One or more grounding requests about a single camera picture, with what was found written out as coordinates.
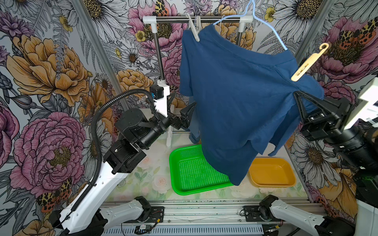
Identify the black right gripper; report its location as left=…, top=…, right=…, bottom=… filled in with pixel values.
left=290, top=87, right=378, bottom=167

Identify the wooden clothespin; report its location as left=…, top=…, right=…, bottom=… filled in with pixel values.
left=291, top=43, right=329, bottom=82

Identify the dark blue t-shirt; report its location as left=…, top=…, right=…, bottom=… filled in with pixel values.
left=180, top=25, right=324, bottom=185

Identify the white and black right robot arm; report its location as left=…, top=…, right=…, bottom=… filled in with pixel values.
left=259, top=78, right=378, bottom=236

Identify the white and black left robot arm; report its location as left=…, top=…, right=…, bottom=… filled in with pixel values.
left=49, top=85, right=196, bottom=236

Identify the light blue t-shirt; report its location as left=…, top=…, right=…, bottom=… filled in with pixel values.
left=189, top=108, right=201, bottom=144

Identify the metal clothes rack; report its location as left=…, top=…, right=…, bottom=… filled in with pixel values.
left=142, top=14, right=254, bottom=148

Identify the green perforated plastic basket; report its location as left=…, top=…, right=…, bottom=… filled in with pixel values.
left=169, top=145, right=232, bottom=196

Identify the yellow plastic tray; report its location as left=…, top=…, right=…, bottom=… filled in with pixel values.
left=248, top=157, right=296, bottom=188

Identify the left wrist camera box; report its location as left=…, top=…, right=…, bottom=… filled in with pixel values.
left=150, top=84, right=170, bottom=117

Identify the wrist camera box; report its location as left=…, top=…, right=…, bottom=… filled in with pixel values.
left=345, top=77, right=378, bottom=129
left=150, top=84, right=170, bottom=117

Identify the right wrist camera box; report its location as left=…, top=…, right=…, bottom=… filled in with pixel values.
left=345, top=77, right=378, bottom=129

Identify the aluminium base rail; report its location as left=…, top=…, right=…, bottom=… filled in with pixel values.
left=100, top=200, right=328, bottom=236

